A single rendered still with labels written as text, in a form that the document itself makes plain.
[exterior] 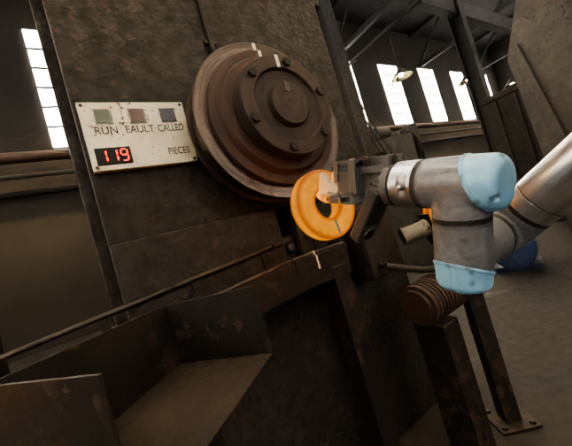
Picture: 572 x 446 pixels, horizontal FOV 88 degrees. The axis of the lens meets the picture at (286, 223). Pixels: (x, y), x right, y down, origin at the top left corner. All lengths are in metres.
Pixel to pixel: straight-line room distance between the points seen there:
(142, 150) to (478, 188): 0.76
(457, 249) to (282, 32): 1.10
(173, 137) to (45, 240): 6.10
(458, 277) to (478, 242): 0.06
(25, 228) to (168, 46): 6.14
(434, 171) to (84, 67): 0.88
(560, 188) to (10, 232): 7.02
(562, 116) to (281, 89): 2.76
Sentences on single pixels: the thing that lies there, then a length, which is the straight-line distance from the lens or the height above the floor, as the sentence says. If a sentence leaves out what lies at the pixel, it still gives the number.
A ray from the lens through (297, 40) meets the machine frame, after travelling 1.38.
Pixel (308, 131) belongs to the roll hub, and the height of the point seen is 1.04.
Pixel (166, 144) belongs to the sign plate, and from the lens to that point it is 0.91.
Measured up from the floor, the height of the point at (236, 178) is 0.96.
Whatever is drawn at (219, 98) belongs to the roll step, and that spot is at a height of 1.16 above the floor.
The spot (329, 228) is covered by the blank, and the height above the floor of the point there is 0.77.
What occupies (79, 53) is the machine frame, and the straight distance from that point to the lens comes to 1.03.
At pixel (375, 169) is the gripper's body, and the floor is 0.85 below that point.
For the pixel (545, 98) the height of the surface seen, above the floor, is 1.24.
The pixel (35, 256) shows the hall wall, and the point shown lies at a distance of 6.91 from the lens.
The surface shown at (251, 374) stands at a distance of 0.48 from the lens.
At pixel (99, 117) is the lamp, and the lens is 0.92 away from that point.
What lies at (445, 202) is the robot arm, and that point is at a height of 0.77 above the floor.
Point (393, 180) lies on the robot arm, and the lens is 0.49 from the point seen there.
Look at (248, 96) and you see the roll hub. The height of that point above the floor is 1.14.
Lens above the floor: 0.79
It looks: 2 degrees up
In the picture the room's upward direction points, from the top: 16 degrees counter-clockwise
